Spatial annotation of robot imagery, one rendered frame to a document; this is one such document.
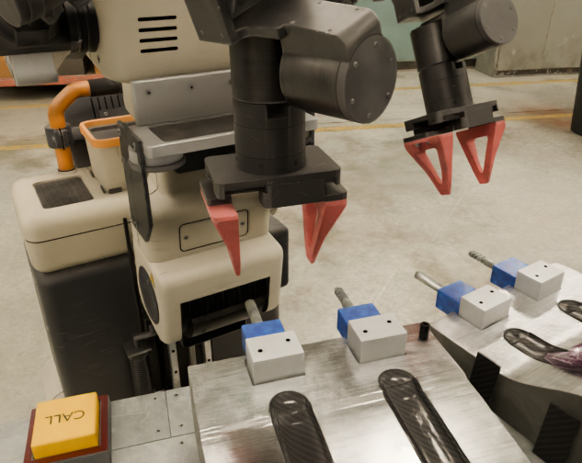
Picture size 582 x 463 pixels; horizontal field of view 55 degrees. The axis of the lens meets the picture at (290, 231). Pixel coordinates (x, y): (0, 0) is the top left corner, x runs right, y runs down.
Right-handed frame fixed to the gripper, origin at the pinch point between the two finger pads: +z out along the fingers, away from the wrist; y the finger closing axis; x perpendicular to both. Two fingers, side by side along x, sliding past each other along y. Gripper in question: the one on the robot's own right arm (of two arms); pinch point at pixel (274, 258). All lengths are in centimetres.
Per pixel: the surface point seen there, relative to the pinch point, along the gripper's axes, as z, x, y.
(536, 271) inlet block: 13.2, 8.2, 37.3
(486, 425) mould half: 13.0, -12.6, 15.7
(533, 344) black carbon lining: 16.5, -1.1, 30.4
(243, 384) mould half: 12.1, -2.0, -3.9
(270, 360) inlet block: 9.6, -2.3, -1.2
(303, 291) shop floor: 100, 137, 47
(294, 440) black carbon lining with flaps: 13.1, -9.1, -1.0
